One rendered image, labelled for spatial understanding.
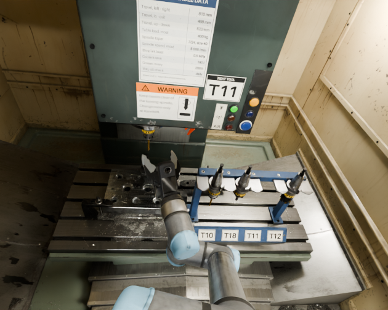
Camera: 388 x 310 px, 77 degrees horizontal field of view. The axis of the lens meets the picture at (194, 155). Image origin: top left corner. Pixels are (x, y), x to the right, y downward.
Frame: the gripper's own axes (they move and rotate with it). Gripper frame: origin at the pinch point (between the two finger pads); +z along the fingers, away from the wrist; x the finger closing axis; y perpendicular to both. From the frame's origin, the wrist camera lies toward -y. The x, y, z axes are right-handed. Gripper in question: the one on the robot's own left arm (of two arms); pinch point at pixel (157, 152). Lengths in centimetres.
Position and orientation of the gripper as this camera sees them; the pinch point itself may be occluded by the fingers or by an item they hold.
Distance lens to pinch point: 85.7
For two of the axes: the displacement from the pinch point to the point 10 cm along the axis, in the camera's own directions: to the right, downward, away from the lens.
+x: 9.4, -1.4, 3.1
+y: -1.4, 6.8, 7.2
